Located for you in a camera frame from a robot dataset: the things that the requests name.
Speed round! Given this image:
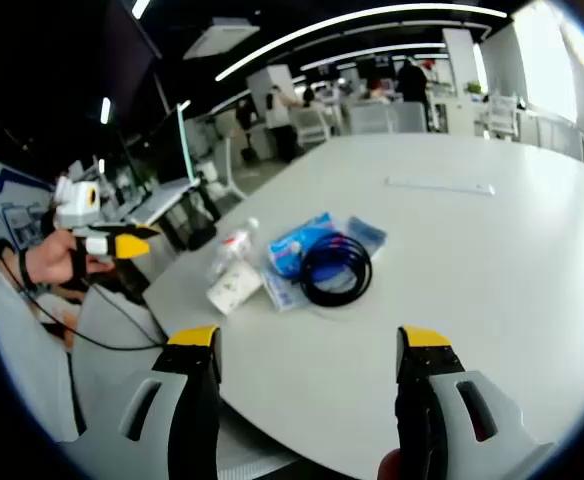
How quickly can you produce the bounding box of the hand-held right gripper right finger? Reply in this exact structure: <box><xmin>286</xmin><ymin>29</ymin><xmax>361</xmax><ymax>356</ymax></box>
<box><xmin>394</xmin><ymin>324</ymin><xmax>558</xmax><ymax>480</ymax></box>

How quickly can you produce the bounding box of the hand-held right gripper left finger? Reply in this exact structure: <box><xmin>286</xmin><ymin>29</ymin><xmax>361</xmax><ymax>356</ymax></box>
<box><xmin>56</xmin><ymin>324</ymin><xmax>223</xmax><ymax>480</ymax></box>

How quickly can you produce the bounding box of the clear plastic water bottle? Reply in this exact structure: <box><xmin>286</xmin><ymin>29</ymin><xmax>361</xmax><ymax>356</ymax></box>
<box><xmin>206</xmin><ymin>216</ymin><xmax>262</xmax><ymax>281</ymax></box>

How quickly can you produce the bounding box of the printed paper cup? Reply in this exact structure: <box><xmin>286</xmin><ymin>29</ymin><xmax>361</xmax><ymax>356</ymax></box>
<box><xmin>205</xmin><ymin>260</ymin><xmax>264</xmax><ymax>316</ymax></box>

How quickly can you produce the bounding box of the blue white wipes packet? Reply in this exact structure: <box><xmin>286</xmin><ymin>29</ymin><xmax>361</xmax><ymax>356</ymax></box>
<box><xmin>346</xmin><ymin>214</ymin><xmax>388</xmax><ymax>261</ymax></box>
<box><xmin>259</xmin><ymin>264</ymin><xmax>313</xmax><ymax>312</ymax></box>

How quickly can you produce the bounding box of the blue tissue pack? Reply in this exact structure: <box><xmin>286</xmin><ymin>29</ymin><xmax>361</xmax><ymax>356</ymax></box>
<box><xmin>266</xmin><ymin>211</ymin><xmax>341</xmax><ymax>281</ymax></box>

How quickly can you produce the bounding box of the white tabletop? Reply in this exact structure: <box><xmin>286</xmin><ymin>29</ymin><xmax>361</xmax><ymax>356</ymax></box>
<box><xmin>141</xmin><ymin>132</ymin><xmax>584</xmax><ymax>480</ymax></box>

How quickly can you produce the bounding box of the person's left hand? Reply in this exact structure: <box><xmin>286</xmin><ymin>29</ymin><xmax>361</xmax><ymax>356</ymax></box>
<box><xmin>25</xmin><ymin>229</ymin><xmax>117</xmax><ymax>289</ymax></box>

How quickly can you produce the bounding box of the person's right hand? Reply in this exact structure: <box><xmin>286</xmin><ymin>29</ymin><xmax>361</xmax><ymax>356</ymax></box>
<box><xmin>375</xmin><ymin>448</ymin><xmax>403</xmax><ymax>480</ymax></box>

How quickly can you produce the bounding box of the white side desk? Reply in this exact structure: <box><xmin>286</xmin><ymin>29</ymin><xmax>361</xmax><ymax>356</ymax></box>
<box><xmin>124</xmin><ymin>177</ymin><xmax>201</xmax><ymax>226</ymax></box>

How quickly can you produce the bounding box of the computer monitor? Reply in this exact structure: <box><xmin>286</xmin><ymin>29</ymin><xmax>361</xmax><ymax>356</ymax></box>
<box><xmin>121</xmin><ymin>99</ymin><xmax>194</xmax><ymax>199</ymax></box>

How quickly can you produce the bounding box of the person's body in grey clothing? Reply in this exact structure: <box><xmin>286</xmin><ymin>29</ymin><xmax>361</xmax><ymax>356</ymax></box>
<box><xmin>0</xmin><ymin>249</ymin><xmax>173</xmax><ymax>444</ymax></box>

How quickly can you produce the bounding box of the white mesh office chair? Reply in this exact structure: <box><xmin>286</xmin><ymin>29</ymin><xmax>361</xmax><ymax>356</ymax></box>
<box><xmin>486</xmin><ymin>92</ymin><xmax>521</xmax><ymax>141</ymax></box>
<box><xmin>294</xmin><ymin>107</ymin><xmax>331</xmax><ymax>149</ymax></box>

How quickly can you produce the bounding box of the ceiling air conditioner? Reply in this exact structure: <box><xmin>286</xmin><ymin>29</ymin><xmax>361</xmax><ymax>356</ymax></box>
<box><xmin>181</xmin><ymin>17</ymin><xmax>262</xmax><ymax>61</ymax></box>

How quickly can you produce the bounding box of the grey mesh chair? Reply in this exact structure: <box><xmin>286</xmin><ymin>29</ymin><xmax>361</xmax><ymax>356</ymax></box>
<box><xmin>349</xmin><ymin>102</ymin><xmax>398</xmax><ymax>135</ymax></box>
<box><xmin>394</xmin><ymin>101</ymin><xmax>429</xmax><ymax>134</ymax></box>

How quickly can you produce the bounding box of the blue white wall poster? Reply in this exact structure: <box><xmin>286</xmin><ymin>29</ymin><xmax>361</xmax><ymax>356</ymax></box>
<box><xmin>0</xmin><ymin>157</ymin><xmax>56</xmax><ymax>251</ymax></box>

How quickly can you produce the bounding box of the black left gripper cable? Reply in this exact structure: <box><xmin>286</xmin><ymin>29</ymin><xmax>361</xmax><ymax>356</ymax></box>
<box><xmin>0</xmin><ymin>239</ymin><xmax>168</xmax><ymax>351</ymax></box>

